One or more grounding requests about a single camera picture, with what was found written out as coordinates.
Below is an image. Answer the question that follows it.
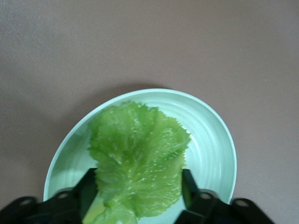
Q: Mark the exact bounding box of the pale green plate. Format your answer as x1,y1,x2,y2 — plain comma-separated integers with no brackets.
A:
43,88,238,224

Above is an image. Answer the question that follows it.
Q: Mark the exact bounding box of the green lettuce leaf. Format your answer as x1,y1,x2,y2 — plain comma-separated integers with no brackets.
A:
83,100,192,224

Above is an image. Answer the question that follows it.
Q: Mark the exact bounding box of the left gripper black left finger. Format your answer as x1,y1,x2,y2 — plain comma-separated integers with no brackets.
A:
35,167,99,224

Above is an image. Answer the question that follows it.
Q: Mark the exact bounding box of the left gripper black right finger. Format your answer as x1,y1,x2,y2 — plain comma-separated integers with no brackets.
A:
172,169,232,224

